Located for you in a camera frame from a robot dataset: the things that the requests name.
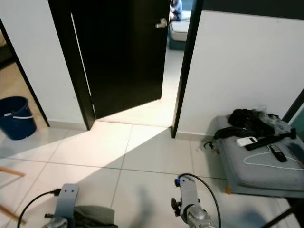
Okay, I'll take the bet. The grey green patterned garment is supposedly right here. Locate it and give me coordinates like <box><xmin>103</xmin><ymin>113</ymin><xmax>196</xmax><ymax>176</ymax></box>
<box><xmin>74</xmin><ymin>205</ymin><xmax>117</xmax><ymax>228</ymax></box>

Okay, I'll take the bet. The grey upholstered ottoman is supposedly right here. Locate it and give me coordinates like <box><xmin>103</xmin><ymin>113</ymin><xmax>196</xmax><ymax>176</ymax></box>
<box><xmin>214</xmin><ymin>114</ymin><xmax>304</xmax><ymax>199</ymax></box>

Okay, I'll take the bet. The white remote control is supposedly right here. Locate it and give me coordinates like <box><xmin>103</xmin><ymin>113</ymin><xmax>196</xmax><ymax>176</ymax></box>
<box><xmin>236</xmin><ymin>136</ymin><xmax>258</xmax><ymax>147</ymax></box>

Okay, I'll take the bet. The black remote control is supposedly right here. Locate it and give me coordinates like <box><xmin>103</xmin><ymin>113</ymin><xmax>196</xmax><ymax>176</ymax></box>
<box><xmin>268</xmin><ymin>144</ymin><xmax>288</xmax><ymax>163</ymax></box>

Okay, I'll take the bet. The black spray bottle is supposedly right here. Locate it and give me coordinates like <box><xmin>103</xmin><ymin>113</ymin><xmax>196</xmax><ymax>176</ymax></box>
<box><xmin>246</xmin><ymin>128</ymin><xmax>297</xmax><ymax>152</ymax></box>

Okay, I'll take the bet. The clear plastic bag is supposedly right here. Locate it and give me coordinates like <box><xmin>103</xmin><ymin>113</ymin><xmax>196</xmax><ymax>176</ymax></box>
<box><xmin>256</xmin><ymin>105</ymin><xmax>281</xmax><ymax>119</ymax></box>

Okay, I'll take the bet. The wooden stick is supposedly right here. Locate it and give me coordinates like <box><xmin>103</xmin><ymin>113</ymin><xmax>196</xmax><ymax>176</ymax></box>
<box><xmin>0</xmin><ymin>166</ymin><xmax>25</xmax><ymax>177</ymax></box>

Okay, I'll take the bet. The black door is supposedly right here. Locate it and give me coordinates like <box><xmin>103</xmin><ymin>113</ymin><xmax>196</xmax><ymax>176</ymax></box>
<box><xmin>69</xmin><ymin>0</ymin><xmax>171</xmax><ymax>119</ymax></box>

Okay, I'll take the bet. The blue plastic bucket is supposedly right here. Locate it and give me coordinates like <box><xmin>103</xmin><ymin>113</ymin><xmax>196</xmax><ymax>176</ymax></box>
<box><xmin>0</xmin><ymin>96</ymin><xmax>38</xmax><ymax>141</ymax></box>

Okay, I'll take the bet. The white sofa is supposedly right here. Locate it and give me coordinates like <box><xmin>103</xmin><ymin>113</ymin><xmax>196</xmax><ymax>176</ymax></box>
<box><xmin>169</xmin><ymin>10</ymin><xmax>191</xmax><ymax>43</ymax></box>

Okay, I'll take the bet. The seated person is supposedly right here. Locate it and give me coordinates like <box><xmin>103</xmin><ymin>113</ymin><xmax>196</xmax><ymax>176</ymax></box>
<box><xmin>170</xmin><ymin>0</ymin><xmax>182</xmax><ymax>22</ymax></box>

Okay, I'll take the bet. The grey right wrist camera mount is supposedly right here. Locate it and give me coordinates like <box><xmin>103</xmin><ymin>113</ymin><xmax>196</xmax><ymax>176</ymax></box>
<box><xmin>178</xmin><ymin>175</ymin><xmax>199</xmax><ymax>209</ymax></box>

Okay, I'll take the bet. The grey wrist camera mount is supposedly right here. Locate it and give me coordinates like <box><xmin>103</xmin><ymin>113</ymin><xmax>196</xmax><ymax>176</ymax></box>
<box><xmin>56</xmin><ymin>184</ymin><xmax>80</xmax><ymax>221</ymax></box>
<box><xmin>178</xmin><ymin>175</ymin><xmax>199</xmax><ymax>209</ymax></box>

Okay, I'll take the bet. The white cord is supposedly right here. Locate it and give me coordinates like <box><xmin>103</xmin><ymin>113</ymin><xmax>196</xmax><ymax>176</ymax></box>
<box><xmin>242</xmin><ymin>152</ymin><xmax>304</xmax><ymax>171</ymax></box>

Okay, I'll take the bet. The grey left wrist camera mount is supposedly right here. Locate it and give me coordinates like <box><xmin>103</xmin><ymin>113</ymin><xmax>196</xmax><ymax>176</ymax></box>
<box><xmin>56</xmin><ymin>184</ymin><xmax>80</xmax><ymax>221</ymax></box>

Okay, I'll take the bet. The black strap bag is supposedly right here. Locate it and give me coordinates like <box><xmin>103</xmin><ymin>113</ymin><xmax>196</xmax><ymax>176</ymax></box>
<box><xmin>203</xmin><ymin>108</ymin><xmax>288</xmax><ymax>143</ymax></box>

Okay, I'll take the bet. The black wall trim strip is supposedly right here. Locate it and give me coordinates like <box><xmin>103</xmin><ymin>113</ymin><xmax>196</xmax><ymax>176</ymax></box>
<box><xmin>283</xmin><ymin>88</ymin><xmax>304</xmax><ymax>124</ymax></box>

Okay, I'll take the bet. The wide black door frame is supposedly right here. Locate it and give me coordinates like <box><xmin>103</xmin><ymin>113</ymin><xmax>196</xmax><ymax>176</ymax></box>
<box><xmin>48</xmin><ymin>0</ymin><xmax>205</xmax><ymax>138</ymax></box>

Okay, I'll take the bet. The thin black door frame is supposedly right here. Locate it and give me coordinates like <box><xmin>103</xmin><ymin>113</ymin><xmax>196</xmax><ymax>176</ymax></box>
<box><xmin>0</xmin><ymin>21</ymin><xmax>50</xmax><ymax>128</ymax></box>

